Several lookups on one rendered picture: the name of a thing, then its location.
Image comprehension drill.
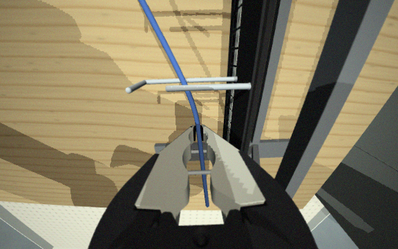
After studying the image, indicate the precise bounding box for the blue network cable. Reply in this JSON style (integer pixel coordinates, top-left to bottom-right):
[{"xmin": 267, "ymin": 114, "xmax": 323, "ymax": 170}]
[{"xmin": 138, "ymin": 0, "xmax": 209, "ymax": 207}]

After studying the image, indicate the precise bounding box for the black free-standing rack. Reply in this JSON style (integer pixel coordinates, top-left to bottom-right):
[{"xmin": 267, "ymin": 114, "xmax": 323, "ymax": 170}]
[{"xmin": 165, "ymin": 0, "xmax": 394, "ymax": 199}]

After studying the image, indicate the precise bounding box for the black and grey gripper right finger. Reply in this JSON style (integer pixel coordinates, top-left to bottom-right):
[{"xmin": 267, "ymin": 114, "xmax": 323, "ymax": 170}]
[{"xmin": 200, "ymin": 124, "xmax": 318, "ymax": 249}]

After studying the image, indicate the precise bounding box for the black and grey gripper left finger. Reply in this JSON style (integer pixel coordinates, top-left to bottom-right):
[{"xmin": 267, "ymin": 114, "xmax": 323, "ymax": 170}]
[{"xmin": 88, "ymin": 125, "xmax": 196, "ymax": 249}]

